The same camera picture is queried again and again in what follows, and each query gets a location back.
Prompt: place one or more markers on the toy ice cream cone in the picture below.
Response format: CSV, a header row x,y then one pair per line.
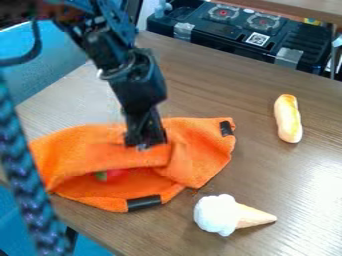
x,y
225,215

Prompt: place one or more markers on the toy stove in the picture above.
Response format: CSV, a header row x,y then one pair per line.
x,y
249,31

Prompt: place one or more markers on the toy bread loaf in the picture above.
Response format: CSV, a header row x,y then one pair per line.
x,y
288,118

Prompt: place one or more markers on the red toy strawberry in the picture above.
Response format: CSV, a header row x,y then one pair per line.
x,y
113,174

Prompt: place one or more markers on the orange cloth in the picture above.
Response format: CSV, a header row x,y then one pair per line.
x,y
133,160

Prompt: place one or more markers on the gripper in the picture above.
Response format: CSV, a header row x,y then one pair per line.
x,y
137,85

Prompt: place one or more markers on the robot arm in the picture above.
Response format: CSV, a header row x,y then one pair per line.
x,y
107,36

